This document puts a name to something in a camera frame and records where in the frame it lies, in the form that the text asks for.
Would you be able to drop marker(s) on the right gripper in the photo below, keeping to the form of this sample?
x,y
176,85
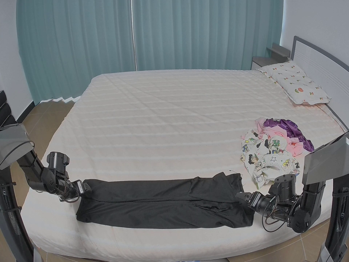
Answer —
x,y
259,202

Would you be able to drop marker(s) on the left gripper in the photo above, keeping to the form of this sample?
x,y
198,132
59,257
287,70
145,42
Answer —
x,y
79,190

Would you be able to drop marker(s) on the black T-shirt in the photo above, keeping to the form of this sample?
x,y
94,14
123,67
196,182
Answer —
x,y
163,200

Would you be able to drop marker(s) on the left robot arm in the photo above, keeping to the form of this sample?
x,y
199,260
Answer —
x,y
13,143

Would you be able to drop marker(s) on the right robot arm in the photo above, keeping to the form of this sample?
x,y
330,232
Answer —
x,y
324,157

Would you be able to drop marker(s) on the bed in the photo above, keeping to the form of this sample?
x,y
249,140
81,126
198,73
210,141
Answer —
x,y
163,113

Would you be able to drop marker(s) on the white printed garment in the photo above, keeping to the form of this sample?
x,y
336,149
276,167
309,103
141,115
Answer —
x,y
261,162

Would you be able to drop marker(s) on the pink garment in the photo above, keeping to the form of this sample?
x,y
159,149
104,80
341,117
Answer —
x,y
295,147

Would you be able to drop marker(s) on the purple garment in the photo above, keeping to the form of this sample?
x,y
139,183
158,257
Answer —
x,y
294,130

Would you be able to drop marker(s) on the white printed pillow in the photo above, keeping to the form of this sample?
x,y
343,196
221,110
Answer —
x,y
294,83

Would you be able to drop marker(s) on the grey bedside table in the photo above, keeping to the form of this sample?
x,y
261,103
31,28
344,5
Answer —
x,y
264,61

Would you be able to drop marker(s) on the blue-green curtain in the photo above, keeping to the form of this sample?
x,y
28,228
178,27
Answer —
x,y
76,37
207,23

